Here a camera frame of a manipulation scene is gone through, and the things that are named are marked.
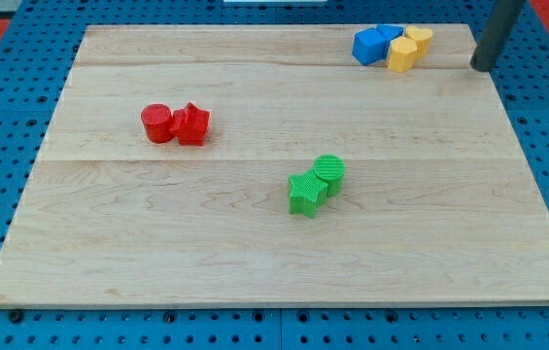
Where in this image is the green star block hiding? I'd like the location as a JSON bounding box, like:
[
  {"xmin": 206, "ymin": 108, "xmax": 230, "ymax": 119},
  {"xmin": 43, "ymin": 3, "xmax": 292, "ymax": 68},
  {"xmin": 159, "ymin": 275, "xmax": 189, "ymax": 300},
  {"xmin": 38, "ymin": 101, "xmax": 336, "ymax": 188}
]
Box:
[{"xmin": 288, "ymin": 169, "xmax": 328, "ymax": 219}]

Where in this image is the red star block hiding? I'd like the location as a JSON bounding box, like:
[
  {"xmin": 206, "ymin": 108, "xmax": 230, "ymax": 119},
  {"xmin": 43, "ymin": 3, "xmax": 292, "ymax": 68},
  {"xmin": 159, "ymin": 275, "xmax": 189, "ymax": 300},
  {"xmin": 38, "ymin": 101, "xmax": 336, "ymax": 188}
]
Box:
[{"xmin": 170, "ymin": 102, "xmax": 210, "ymax": 146}]

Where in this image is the blue cube block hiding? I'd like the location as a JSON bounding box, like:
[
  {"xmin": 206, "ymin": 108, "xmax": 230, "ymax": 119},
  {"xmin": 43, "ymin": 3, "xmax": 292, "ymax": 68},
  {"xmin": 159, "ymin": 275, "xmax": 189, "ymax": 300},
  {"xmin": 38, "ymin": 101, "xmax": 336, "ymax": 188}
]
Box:
[{"xmin": 352, "ymin": 28, "xmax": 389, "ymax": 65}]

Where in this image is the green cylinder block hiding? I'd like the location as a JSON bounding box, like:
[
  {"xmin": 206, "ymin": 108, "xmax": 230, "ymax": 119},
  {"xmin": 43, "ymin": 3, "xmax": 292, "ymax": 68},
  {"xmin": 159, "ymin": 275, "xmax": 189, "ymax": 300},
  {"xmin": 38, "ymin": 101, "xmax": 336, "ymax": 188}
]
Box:
[{"xmin": 313, "ymin": 155, "xmax": 346, "ymax": 197}]

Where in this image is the red cylinder block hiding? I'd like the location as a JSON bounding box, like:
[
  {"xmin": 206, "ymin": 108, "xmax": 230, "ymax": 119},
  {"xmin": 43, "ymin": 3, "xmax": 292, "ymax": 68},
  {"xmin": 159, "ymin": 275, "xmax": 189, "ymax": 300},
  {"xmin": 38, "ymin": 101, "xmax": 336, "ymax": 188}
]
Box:
[{"xmin": 141, "ymin": 103, "xmax": 174, "ymax": 144}]

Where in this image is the light wooden board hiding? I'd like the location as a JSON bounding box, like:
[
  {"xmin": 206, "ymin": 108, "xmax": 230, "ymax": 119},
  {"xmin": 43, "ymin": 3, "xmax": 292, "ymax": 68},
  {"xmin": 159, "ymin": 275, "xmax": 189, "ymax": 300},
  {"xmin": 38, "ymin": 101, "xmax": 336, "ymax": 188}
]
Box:
[{"xmin": 0, "ymin": 24, "xmax": 549, "ymax": 309}]

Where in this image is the yellow hexagon block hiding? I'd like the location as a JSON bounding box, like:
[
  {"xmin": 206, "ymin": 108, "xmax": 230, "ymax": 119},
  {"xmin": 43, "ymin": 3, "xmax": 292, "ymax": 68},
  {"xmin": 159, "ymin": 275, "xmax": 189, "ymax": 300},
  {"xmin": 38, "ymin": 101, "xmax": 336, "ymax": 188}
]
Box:
[{"xmin": 387, "ymin": 37, "xmax": 418, "ymax": 73}]

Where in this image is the blue flat block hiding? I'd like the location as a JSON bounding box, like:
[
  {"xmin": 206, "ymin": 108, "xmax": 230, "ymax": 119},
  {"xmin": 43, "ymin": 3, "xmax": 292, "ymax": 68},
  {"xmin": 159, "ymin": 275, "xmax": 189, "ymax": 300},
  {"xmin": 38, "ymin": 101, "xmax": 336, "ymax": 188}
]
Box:
[{"xmin": 376, "ymin": 24, "xmax": 404, "ymax": 41}]

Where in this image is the yellow heart block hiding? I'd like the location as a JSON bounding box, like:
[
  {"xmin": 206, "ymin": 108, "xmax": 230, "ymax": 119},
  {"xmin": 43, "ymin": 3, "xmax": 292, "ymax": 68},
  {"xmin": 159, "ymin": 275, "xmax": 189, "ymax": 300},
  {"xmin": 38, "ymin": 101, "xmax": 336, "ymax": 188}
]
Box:
[{"xmin": 404, "ymin": 25, "xmax": 433, "ymax": 58}]

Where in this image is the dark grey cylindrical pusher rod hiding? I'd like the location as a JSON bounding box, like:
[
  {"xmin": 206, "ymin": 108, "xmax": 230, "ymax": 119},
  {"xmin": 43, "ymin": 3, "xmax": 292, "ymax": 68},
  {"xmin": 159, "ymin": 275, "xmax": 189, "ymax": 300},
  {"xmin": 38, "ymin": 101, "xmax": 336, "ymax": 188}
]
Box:
[{"xmin": 469, "ymin": 0, "xmax": 526, "ymax": 72}]

